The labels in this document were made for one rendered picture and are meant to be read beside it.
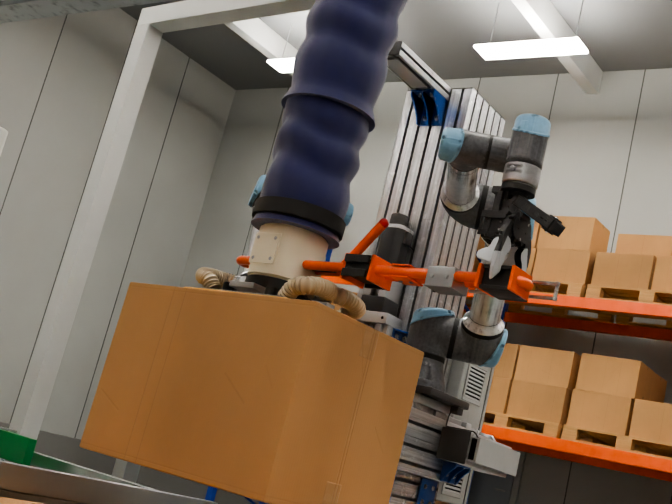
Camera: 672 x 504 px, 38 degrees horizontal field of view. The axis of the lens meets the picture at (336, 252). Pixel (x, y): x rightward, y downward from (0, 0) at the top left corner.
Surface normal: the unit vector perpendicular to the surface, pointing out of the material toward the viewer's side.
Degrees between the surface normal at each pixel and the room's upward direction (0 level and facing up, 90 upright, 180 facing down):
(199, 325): 89
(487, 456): 90
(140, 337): 89
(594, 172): 90
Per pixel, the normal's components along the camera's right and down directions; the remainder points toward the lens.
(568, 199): -0.55, -0.32
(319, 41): -0.41, -0.55
